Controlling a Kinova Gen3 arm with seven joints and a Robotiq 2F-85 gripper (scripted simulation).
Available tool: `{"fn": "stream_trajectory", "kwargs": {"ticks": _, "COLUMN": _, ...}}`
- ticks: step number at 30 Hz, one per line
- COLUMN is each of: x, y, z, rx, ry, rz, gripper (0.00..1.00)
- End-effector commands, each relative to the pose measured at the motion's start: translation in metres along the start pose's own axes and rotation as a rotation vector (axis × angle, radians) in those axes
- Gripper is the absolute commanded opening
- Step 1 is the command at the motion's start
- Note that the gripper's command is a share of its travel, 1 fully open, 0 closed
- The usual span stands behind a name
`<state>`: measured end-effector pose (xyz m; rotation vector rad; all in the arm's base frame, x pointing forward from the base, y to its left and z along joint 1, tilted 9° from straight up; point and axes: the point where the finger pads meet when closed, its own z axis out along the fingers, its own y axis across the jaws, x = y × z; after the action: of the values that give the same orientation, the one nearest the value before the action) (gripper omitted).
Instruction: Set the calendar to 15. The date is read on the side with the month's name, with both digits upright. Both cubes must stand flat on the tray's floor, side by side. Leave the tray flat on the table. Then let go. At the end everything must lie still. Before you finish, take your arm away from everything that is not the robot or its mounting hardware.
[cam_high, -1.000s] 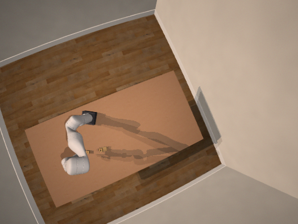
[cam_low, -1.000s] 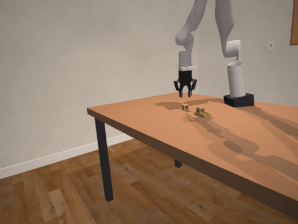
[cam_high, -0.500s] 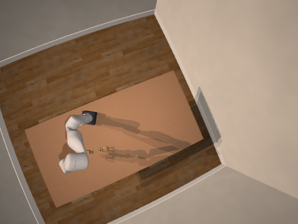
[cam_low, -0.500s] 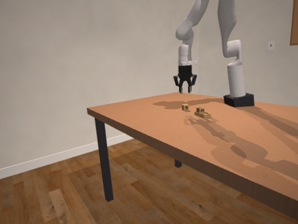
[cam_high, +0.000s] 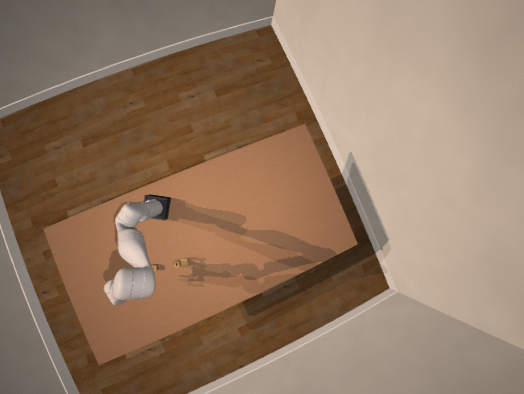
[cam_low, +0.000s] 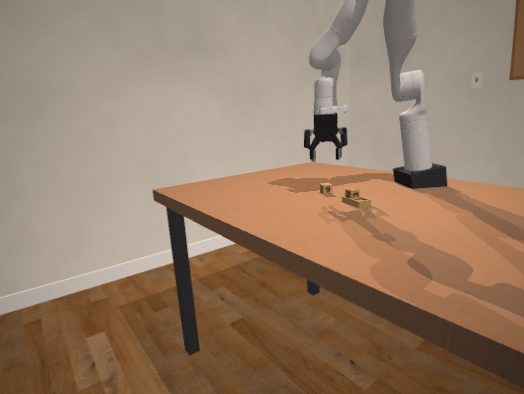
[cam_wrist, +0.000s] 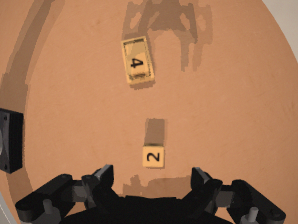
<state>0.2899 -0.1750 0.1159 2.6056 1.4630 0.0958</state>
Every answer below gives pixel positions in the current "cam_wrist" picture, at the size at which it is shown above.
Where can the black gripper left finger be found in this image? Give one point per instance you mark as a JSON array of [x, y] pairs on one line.
[[42, 206]]

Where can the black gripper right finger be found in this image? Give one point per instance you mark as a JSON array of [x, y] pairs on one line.
[[251, 208]]

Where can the tan cube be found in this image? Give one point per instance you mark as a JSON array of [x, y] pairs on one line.
[[137, 65], [153, 155]]

